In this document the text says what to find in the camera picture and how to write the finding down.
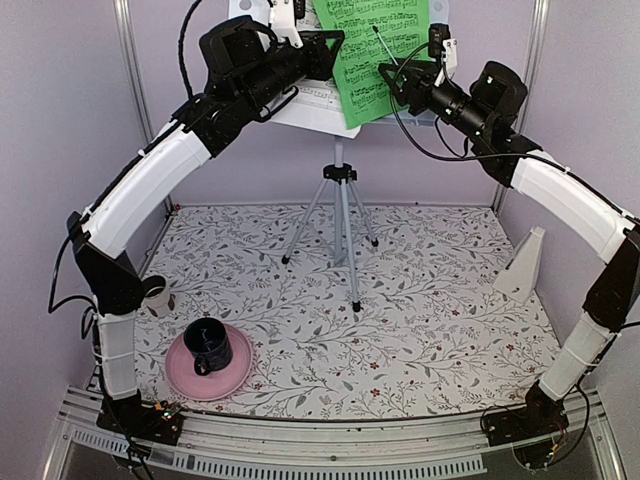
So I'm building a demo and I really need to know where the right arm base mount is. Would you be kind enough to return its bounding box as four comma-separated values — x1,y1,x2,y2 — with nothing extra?
480,395,569,446

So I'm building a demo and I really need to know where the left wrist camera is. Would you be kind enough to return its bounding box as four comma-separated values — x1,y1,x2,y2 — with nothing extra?
268,0,306,49

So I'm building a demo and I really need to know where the left aluminium post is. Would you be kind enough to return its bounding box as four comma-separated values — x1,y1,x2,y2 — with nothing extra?
113,0,155,144

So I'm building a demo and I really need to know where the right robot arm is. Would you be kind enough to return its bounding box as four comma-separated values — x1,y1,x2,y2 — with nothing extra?
378,59,639,436

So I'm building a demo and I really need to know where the aluminium front rail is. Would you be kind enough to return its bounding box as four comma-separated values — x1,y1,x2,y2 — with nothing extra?
42,387,627,479

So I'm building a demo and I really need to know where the white sheet music page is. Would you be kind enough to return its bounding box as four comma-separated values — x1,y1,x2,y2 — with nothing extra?
228,0,360,139

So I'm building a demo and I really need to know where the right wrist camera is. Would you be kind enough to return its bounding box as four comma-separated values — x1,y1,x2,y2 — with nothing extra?
428,23,458,87

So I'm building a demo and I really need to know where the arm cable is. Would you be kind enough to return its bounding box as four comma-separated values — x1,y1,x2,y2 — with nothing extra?
177,0,206,99
388,42,526,162

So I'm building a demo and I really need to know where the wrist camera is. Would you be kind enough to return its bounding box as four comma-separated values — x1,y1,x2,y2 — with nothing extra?
268,0,306,49
428,23,458,87

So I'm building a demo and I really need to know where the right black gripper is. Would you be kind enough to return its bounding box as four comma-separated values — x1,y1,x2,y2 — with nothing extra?
378,57,493,140

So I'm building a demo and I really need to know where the light blue music stand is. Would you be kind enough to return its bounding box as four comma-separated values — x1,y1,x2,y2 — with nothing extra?
227,0,449,314

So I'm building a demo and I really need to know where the white wedge block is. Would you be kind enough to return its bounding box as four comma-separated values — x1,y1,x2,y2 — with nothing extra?
493,226,545,304

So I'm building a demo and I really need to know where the small paper cup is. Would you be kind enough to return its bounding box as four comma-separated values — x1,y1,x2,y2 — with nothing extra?
142,275,175,318

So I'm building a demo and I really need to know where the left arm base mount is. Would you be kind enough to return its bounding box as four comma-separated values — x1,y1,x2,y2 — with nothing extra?
96,385,184,446

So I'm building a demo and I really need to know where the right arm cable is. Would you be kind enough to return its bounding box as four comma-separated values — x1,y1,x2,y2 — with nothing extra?
388,42,526,162

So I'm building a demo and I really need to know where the green sheet music page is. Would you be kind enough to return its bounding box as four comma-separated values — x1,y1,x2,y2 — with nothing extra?
313,0,430,129

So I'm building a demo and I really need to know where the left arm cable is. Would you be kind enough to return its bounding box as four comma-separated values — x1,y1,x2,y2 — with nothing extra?
177,0,206,99

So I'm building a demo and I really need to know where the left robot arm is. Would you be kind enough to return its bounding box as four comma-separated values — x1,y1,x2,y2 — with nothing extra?
67,15,345,434

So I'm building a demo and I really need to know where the pink plate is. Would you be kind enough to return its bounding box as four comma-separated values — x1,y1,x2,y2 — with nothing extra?
165,322,254,403

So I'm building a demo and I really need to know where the dark blue mug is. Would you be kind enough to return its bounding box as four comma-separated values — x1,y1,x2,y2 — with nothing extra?
183,317,233,376

